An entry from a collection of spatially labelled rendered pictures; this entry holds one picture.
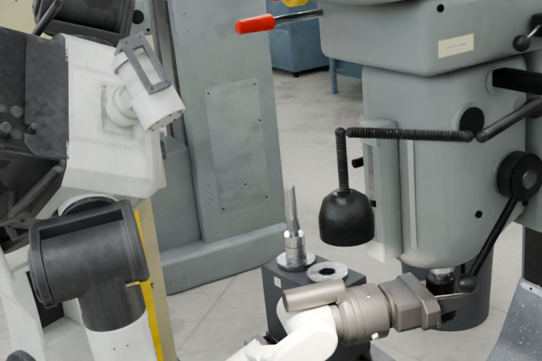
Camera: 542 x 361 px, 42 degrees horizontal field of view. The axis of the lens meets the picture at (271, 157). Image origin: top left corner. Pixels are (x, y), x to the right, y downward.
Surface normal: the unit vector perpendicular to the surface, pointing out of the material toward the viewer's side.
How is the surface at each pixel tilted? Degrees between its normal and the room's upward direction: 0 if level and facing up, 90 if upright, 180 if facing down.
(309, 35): 90
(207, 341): 0
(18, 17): 90
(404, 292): 1
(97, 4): 116
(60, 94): 58
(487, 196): 90
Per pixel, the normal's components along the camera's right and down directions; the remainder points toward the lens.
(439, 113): -0.16, 0.33
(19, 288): 0.76, -0.04
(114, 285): 0.28, 0.23
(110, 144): 0.60, -0.40
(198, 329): -0.10, -0.94
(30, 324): -0.62, 0.31
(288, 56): -0.86, 0.24
